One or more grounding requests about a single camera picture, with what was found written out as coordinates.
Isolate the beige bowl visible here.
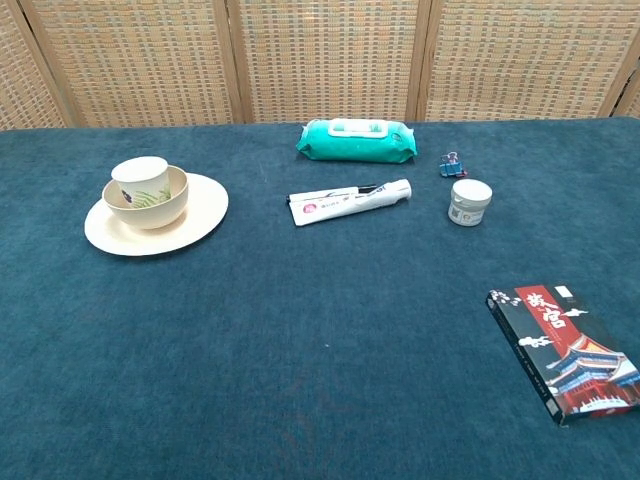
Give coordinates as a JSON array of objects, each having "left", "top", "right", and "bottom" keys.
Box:
[{"left": 101, "top": 164, "right": 191, "bottom": 231}]

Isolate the paper cup with green print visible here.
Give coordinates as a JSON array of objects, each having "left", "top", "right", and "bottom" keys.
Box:
[{"left": 110, "top": 155, "right": 171, "bottom": 211}]

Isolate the white round plate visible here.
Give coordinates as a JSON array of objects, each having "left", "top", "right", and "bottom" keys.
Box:
[{"left": 83, "top": 172, "right": 230, "bottom": 257}]

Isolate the white toothpaste tube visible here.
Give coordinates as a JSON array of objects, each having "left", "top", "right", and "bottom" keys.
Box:
[{"left": 288, "top": 178, "right": 414, "bottom": 228}]

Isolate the green wet wipes pack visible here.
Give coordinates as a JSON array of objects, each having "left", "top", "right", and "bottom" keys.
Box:
[{"left": 294, "top": 117, "right": 419, "bottom": 165}]

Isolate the dark teal tablecloth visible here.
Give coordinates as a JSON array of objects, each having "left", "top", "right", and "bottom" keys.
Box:
[{"left": 0, "top": 115, "right": 640, "bottom": 480}]

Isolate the blue binder clip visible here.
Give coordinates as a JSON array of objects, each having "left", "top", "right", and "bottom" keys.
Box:
[{"left": 438, "top": 151, "right": 470, "bottom": 180}]

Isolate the small white lidded jar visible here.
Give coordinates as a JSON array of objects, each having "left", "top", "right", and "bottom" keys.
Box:
[{"left": 447, "top": 178, "right": 494, "bottom": 229}]

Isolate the woven rattan screen panel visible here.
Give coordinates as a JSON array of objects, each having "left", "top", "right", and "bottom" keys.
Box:
[
  {"left": 612, "top": 47, "right": 640, "bottom": 119},
  {"left": 417, "top": 0, "right": 640, "bottom": 122},
  {"left": 18, "top": 0, "right": 251, "bottom": 128},
  {"left": 0, "top": 0, "right": 76, "bottom": 132},
  {"left": 227, "top": 0, "right": 432, "bottom": 125}
]

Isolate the black red palace book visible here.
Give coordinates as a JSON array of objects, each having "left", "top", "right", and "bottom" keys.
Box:
[{"left": 485, "top": 284, "right": 640, "bottom": 428}]

